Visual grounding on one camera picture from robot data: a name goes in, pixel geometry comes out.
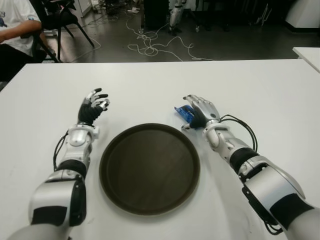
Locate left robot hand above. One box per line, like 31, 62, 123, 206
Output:
77, 87, 111, 126

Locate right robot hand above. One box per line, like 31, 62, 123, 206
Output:
181, 94, 222, 131

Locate blue Oreo packet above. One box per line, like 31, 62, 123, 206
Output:
174, 104, 199, 130

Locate round dark brown tray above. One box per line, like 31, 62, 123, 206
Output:
99, 122, 201, 216

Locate black chair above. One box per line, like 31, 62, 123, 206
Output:
37, 0, 95, 62

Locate silver humanoid robot legs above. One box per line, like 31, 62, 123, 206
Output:
168, 0, 186, 33

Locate person in white shirt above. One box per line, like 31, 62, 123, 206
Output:
0, 0, 57, 83

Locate black cabinet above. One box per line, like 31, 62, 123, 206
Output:
143, 0, 173, 30

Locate white side table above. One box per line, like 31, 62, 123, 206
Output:
292, 46, 320, 74

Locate white curved machine housing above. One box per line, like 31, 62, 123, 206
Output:
284, 0, 320, 33

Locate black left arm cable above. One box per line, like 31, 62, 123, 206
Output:
52, 129, 70, 171

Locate black right forearm cable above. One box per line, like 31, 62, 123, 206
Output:
219, 114, 259, 152

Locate tangled white floor cable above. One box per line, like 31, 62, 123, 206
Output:
125, 9, 216, 62

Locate black right elbow cable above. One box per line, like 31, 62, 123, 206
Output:
264, 219, 284, 236

